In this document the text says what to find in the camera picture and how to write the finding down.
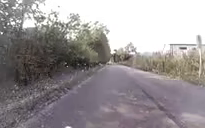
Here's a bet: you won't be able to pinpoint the white building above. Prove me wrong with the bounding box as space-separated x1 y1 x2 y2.
168 41 205 57

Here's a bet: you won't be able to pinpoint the row of trees and bushes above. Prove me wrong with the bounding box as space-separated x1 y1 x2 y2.
0 0 112 84

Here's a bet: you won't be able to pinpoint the tall dry grass strip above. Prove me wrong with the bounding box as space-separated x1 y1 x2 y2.
119 49 205 90

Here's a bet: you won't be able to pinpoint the leaf-strewn dirt verge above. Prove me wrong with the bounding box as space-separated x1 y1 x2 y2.
0 65 106 128

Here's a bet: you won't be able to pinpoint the distant trees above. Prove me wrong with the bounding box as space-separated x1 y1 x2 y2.
111 41 138 64

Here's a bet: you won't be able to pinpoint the grey asphalt road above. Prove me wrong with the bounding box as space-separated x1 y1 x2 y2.
19 64 205 128

